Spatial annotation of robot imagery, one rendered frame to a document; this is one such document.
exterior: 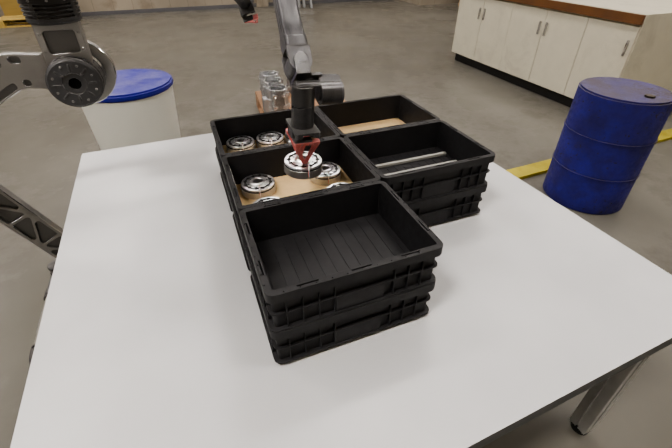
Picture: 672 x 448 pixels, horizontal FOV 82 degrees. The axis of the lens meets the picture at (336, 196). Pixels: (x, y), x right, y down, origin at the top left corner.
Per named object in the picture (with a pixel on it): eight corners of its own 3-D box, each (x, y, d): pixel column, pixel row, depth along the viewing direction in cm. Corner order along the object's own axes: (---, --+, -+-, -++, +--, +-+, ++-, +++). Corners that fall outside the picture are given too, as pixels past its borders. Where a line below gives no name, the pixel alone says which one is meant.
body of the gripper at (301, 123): (308, 122, 104) (309, 96, 100) (320, 139, 97) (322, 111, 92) (285, 124, 102) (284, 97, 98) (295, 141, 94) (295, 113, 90)
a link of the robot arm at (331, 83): (286, 67, 98) (292, 50, 90) (328, 66, 102) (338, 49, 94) (294, 112, 97) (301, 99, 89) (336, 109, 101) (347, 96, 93)
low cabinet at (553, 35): (599, 123, 373) (644, 15, 319) (446, 58, 570) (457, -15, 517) (732, 98, 435) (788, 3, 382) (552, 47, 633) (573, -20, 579)
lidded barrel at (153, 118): (189, 152, 319) (169, 64, 279) (198, 188, 274) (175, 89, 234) (111, 166, 300) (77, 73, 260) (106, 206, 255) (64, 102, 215)
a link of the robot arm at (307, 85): (288, 77, 93) (295, 85, 89) (315, 76, 95) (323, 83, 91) (288, 104, 97) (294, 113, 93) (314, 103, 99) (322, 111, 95)
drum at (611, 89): (642, 211, 253) (704, 99, 211) (573, 220, 245) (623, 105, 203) (587, 173, 294) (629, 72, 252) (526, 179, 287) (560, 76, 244)
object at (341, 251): (272, 338, 78) (266, 299, 72) (244, 247, 101) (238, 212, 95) (437, 284, 91) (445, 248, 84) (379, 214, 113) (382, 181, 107)
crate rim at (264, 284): (266, 307, 73) (265, 298, 71) (239, 217, 96) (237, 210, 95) (445, 254, 85) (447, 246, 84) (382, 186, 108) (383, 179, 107)
